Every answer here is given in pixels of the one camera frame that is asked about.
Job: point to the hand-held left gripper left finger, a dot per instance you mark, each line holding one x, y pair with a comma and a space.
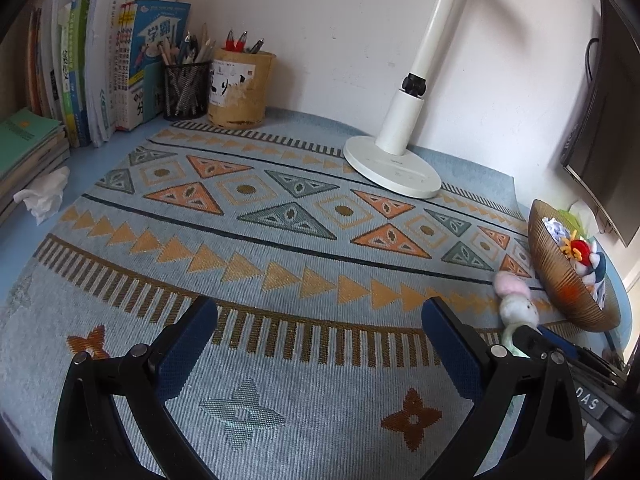
192, 340

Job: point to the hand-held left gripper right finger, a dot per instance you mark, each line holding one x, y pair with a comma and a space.
450, 345

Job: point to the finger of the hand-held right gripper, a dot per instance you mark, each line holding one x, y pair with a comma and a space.
585, 356
532, 342

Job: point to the pastel plush caterpillar toy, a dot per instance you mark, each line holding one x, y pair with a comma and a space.
517, 305

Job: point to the gold ribbed bowl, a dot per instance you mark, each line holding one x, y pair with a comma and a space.
555, 280

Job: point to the blue plush toy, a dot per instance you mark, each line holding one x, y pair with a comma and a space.
598, 275

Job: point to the red orange plush toy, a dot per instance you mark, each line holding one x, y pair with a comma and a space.
576, 247

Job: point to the white paper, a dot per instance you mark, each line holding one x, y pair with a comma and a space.
557, 227

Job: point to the green tissue pack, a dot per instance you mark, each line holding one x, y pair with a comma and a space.
575, 215

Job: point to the patterned woven mat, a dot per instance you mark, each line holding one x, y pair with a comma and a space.
300, 240

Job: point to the light blue desk pad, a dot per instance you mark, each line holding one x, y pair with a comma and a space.
475, 170

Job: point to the crumpled white tissue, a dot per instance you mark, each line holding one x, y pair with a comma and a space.
45, 192

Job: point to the black monitor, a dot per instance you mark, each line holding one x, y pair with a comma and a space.
610, 135

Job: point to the black mesh pen holder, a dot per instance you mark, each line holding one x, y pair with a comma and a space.
187, 92

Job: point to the stack of green notebooks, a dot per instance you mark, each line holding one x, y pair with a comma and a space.
30, 150

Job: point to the tan pen holder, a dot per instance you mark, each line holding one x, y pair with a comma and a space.
240, 90

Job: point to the row of upright books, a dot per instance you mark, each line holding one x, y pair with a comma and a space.
105, 60

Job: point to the bunch of pencils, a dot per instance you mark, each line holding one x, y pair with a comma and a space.
187, 45

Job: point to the black pen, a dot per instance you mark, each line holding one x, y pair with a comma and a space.
257, 46

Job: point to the red pen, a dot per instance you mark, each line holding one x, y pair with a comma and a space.
230, 40
242, 42

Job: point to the white desk lamp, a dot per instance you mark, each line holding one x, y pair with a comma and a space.
430, 35

